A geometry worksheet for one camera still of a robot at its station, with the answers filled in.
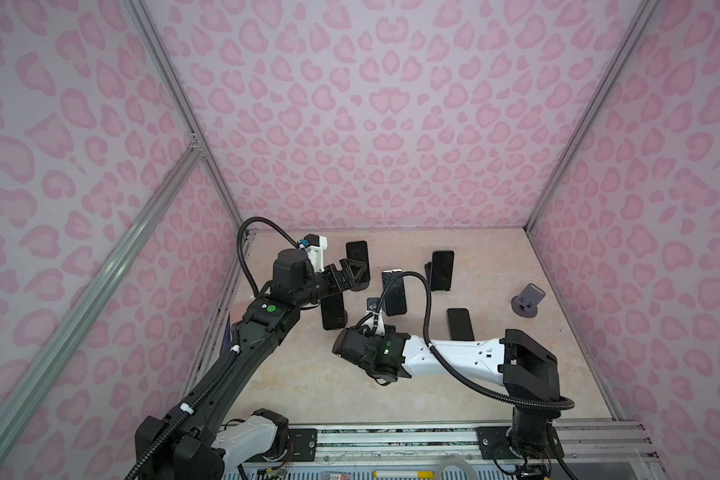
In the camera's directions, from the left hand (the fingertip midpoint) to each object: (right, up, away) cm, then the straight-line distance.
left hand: (357, 265), depth 72 cm
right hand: (+2, -18, +10) cm, 21 cm away
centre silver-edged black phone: (+11, -11, +21) cm, 26 cm away
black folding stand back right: (+24, -4, +35) cm, 42 cm away
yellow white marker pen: (+11, -48, -3) cm, 49 cm away
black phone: (-1, +4, +23) cm, 23 cm away
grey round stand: (+52, -13, +21) cm, 57 cm away
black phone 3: (+31, -19, +22) cm, 43 cm away
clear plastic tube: (+23, -46, -1) cm, 52 cm away
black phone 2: (-8, -15, +18) cm, 25 cm away
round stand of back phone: (0, -9, +33) cm, 34 cm away
